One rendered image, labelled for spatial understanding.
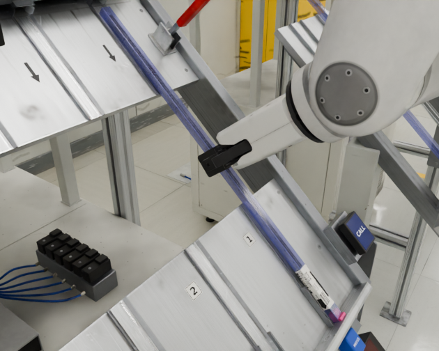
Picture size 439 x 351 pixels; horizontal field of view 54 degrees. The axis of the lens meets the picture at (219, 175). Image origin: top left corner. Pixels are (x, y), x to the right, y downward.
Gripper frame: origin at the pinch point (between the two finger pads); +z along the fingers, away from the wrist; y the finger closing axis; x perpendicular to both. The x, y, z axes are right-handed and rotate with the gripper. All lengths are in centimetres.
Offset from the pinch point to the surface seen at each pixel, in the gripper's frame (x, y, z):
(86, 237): 1.5, -0.6, 43.7
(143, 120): -41, -153, 191
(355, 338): 28.1, -0.2, -4.9
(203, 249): 7.9, 10.2, -0.4
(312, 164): 21, -85, 44
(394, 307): 77, -81, 41
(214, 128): -3.9, -7.9, 5.2
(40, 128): -12.2, 17.8, 3.1
